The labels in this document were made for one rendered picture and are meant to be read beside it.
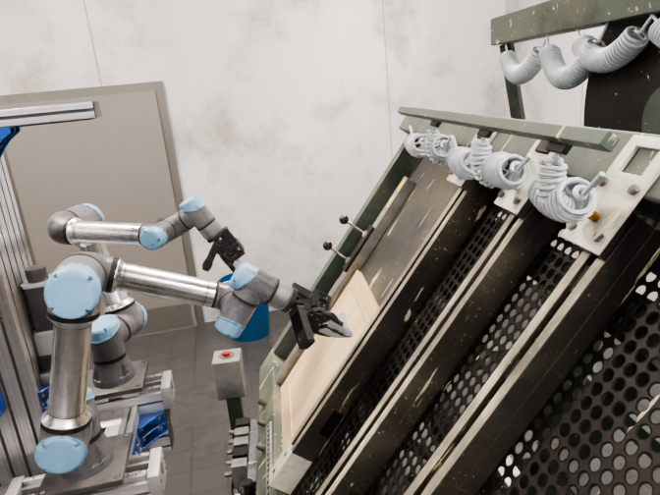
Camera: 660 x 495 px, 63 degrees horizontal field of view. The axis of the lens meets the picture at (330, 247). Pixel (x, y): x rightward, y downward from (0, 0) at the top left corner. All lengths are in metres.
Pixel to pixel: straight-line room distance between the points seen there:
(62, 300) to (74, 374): 0.20
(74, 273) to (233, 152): 3.57
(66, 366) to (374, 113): 4.00
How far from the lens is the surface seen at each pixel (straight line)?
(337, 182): 4.97
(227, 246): 1.95
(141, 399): 2.18
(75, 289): 1.35
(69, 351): 1.44
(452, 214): 1.41
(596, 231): 0.89
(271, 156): 4.84
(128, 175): 4.82
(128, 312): 2.19
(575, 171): 1.04
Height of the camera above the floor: 2.01
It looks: 17 degrees down
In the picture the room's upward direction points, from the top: 6 degrees counter-clockwise
